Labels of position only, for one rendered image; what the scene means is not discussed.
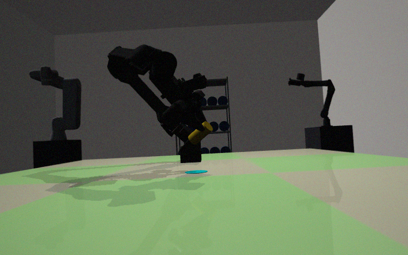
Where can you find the yellow tall cylinder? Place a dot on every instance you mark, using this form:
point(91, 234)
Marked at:
point(196, 136)

